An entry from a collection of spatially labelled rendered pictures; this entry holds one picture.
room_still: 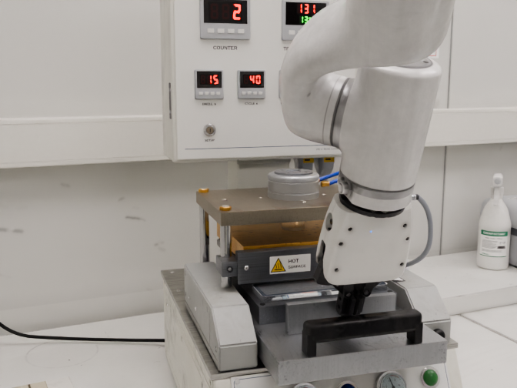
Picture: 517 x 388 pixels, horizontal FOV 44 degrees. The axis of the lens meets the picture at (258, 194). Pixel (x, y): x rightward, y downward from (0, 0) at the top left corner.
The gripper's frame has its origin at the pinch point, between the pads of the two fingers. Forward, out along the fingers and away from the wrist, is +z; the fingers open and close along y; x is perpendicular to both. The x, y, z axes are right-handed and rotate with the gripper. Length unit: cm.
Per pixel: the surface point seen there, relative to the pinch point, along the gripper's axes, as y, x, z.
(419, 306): 12.4, 3.0, 4.3
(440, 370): 13.9, -3.1, 10.6
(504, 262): 75, 57, 41
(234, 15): -6, 45, -24
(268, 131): -0.1, 38.9, -6.0
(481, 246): 70, 61, 39
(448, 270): 61, 60, 45
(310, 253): -1.0, 11.9, 0.5
